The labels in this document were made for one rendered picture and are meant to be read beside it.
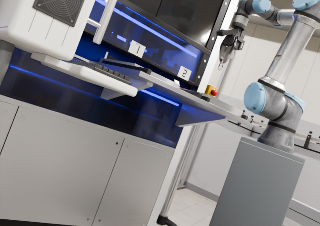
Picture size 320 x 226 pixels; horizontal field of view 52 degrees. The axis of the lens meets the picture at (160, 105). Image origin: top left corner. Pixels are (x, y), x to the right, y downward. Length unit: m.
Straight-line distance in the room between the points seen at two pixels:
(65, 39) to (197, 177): 3.59
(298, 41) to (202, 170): 3.16
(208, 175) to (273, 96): 3.05
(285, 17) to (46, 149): 1.26
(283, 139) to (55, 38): 0.95
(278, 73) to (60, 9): 0.84
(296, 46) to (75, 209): 1.24
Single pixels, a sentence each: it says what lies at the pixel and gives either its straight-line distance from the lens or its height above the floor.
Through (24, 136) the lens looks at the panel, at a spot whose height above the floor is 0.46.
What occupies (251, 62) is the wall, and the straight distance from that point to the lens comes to 4.44.
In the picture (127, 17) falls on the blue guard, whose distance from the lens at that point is 1.66.
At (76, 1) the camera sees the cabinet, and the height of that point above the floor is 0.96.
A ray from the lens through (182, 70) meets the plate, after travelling 1.86.
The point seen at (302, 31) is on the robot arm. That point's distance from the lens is 1.39.
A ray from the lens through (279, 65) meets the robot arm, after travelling 1.37.
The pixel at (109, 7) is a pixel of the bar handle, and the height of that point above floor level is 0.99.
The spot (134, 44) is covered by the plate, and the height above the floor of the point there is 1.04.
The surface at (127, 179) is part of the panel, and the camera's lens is 1.83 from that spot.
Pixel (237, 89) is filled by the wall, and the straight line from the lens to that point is 4.37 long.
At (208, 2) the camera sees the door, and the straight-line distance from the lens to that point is 1.98.
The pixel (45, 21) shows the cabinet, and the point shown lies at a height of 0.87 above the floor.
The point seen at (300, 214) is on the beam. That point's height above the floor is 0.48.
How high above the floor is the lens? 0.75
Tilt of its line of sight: 2 degrees up
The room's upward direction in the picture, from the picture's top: 21 degrees clockwise
